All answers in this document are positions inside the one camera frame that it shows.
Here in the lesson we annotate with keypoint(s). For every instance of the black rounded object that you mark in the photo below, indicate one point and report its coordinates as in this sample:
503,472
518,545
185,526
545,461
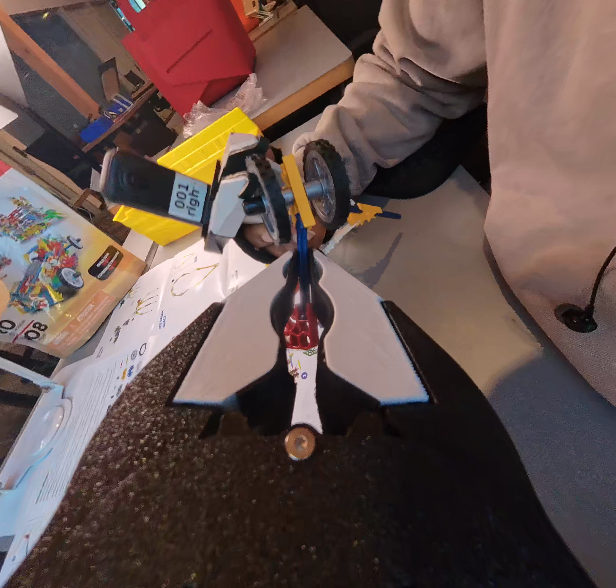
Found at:
423,159

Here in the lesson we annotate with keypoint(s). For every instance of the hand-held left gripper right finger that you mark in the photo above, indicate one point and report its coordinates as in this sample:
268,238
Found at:
375,357

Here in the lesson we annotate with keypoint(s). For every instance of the toy packaging bag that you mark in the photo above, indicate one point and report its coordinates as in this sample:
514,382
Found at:
58,270

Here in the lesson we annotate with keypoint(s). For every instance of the yellow plastic bin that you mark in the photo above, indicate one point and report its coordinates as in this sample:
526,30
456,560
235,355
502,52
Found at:
197,155

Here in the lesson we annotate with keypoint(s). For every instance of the person's upper body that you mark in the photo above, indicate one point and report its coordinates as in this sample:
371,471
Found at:
558,164

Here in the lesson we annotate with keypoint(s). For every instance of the detached toy model section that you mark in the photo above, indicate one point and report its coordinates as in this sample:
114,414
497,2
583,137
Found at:
298,188

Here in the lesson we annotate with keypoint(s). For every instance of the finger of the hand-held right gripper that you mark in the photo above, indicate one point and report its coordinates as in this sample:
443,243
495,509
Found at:
248,150
229,208

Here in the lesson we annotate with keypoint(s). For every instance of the white instruction sheet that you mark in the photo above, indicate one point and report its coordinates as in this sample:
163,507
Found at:
125,357

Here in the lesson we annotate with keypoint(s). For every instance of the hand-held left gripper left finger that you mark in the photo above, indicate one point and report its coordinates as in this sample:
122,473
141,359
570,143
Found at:
226,357

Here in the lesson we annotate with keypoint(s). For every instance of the person's right forearm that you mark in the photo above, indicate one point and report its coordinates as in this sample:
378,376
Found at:
404,87

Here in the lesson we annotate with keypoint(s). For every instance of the clear plastic bag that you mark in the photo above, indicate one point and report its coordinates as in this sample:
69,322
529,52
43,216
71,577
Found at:
226,107

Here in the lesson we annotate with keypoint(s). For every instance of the red box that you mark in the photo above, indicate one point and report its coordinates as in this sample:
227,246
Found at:
192,39

